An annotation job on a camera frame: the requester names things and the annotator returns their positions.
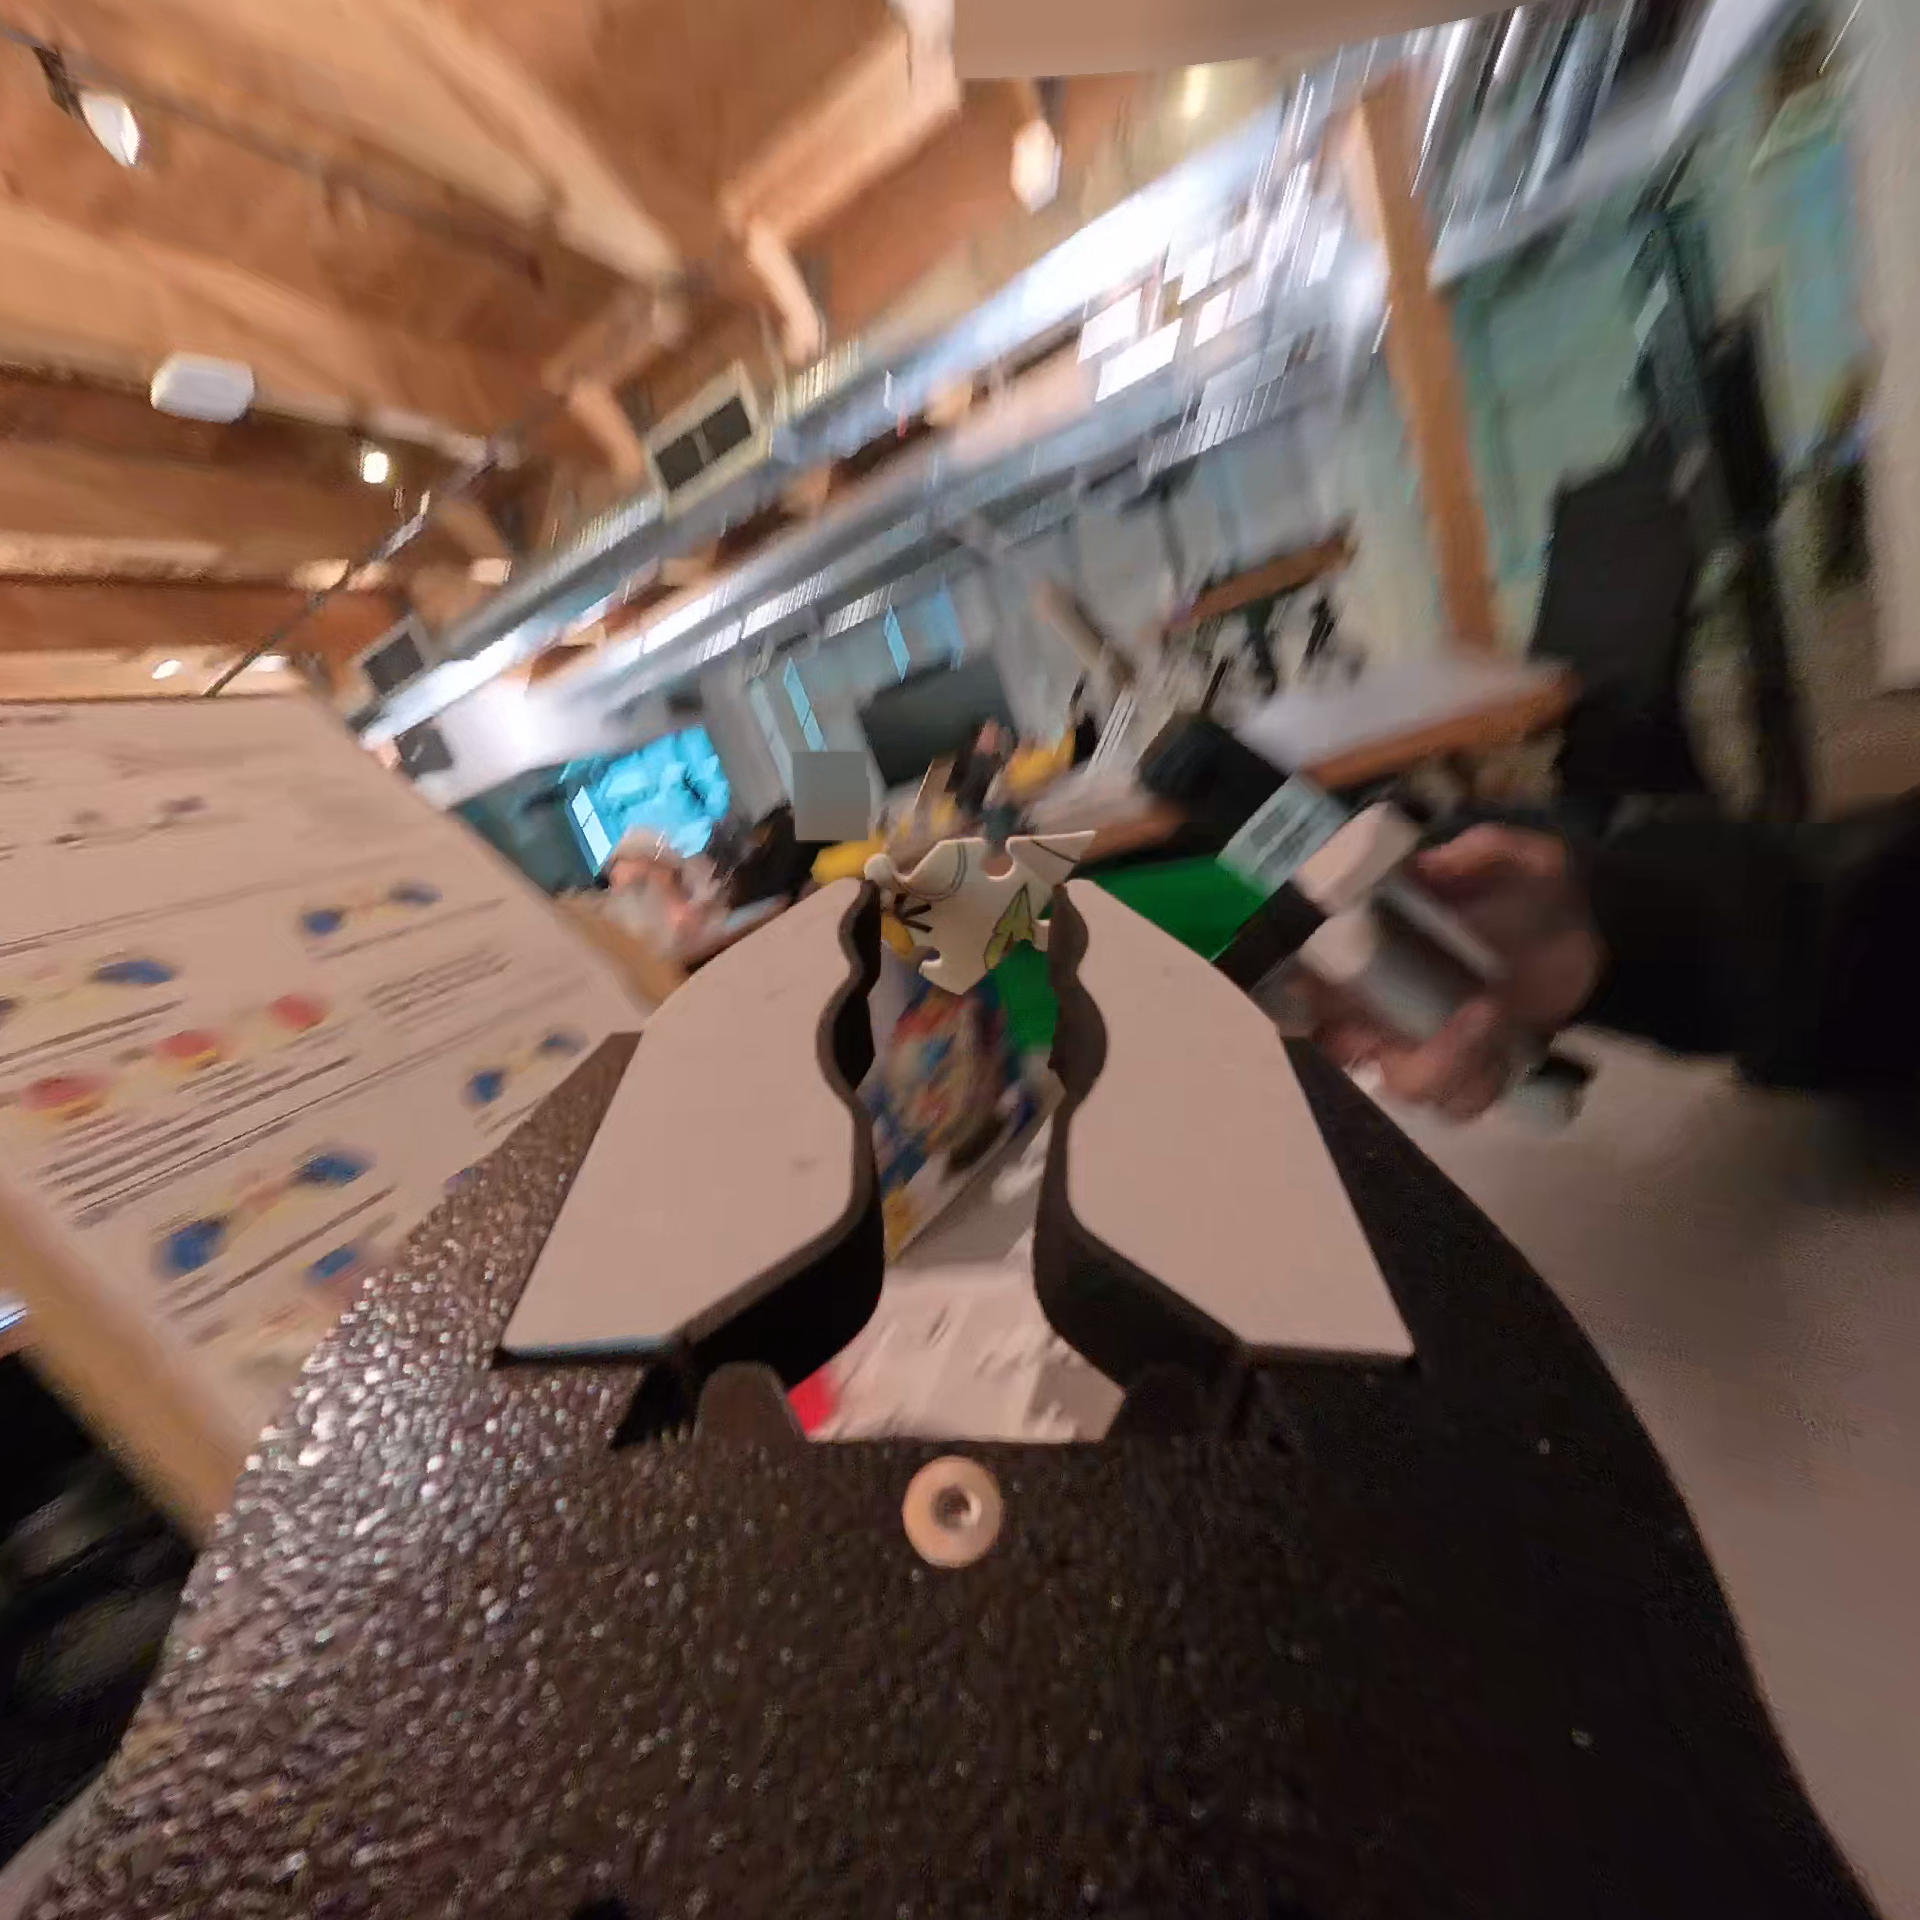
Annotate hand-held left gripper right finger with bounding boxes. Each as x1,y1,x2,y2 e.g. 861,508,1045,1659
1030,878,1420,1401

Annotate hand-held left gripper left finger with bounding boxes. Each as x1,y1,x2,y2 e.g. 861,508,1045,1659
494,878,888,1383

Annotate colourful printed puzzle piece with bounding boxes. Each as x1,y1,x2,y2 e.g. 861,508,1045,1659
861,830,1097,997

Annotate person's right forearm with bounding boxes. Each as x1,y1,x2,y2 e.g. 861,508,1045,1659
1562,750,1920,1099

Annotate blue puzzle box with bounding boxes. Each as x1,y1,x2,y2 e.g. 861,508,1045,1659
861,960,1053,1261

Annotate person's right hand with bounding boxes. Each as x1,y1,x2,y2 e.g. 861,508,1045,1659
1302,820,1609,1124

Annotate green plastic bin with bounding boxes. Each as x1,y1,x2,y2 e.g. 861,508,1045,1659
980,852,1276,1054

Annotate white instruction leaflet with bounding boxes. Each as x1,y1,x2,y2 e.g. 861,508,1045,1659
816,1276,1128,1442

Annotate white instruction board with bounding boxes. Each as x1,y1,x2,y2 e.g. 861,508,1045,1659
0,696,647,1540

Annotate white ceiling device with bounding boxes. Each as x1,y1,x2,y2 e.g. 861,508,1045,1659
149,351,258,428

